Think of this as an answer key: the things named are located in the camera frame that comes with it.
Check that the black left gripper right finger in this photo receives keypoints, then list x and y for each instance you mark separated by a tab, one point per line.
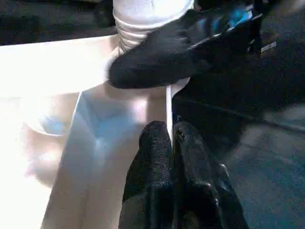
197	190

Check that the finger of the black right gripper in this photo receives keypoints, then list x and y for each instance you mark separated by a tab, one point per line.
152	64

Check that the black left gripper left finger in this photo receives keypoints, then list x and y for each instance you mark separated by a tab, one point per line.
150	179

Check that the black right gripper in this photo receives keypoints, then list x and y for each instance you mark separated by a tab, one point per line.
233	23

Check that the white plastic table leg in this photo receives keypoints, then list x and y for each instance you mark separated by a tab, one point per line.
147	12

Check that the white plastic table top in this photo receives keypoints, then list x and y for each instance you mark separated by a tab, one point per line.
47	71

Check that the black mat cover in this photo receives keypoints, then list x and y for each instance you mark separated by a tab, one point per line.
262	143

